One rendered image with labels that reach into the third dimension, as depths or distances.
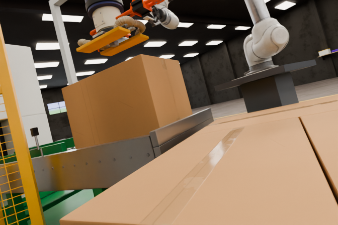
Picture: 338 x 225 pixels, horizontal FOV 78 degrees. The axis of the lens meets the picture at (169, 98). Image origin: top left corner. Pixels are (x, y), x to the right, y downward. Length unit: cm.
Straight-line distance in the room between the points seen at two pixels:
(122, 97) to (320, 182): 87
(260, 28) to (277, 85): 37
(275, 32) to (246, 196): 115
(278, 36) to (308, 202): 116
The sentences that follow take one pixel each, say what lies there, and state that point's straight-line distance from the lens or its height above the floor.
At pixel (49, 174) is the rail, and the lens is 136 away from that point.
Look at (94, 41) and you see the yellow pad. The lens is 128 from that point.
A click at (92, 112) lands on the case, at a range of 120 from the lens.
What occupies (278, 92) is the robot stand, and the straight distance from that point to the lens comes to 148.
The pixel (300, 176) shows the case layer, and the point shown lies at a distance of 35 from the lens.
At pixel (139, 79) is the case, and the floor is 84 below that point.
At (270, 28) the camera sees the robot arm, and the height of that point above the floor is 97.
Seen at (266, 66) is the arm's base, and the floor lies 78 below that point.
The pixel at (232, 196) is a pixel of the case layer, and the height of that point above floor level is 54.
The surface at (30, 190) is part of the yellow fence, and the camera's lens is 136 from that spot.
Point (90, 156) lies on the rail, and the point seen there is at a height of 56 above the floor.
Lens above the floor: 68
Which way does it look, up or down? 2 degrees up
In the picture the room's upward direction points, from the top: 15 degrees counter-clockwise
